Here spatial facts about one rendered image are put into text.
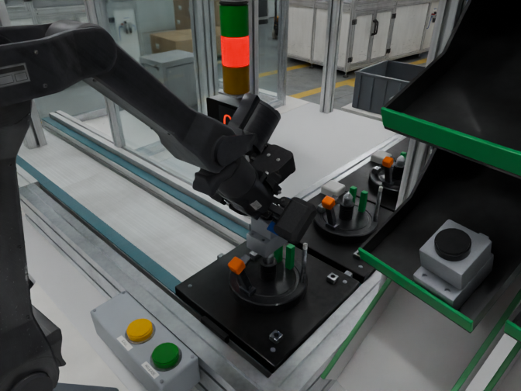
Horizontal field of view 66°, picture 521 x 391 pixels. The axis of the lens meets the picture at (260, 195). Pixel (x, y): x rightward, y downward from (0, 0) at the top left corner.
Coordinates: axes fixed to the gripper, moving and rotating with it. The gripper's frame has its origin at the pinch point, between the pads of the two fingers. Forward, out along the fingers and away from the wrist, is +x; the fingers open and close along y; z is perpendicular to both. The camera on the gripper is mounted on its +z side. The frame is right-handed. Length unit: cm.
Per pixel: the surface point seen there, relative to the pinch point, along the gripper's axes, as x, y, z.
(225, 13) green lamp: -16.7, 18.5, 23.8
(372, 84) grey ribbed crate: 138, 80, 124
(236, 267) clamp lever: -1.8, -1.0, -10.3
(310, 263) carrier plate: 17.2, -2.6, -2.0
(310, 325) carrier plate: 9.6, -11.7, -11.5
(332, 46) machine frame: 63, 61, 85
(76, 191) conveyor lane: 13, 67, -18
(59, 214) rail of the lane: 3, 52, -23
